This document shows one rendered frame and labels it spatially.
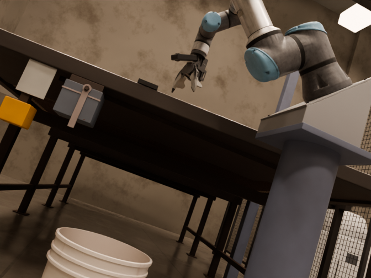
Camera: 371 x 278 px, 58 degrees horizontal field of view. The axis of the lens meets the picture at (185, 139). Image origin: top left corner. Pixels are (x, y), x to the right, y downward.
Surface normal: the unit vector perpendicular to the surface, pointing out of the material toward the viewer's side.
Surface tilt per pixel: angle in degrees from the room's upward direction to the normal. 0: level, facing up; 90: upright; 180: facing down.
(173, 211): 90
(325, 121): 90
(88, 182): 90
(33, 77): 90
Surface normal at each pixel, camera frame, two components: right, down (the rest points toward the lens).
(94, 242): 0.43, -0.08
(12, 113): 0.16, -0.14
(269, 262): -0.52, -0.34
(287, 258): -0.11, -0.23
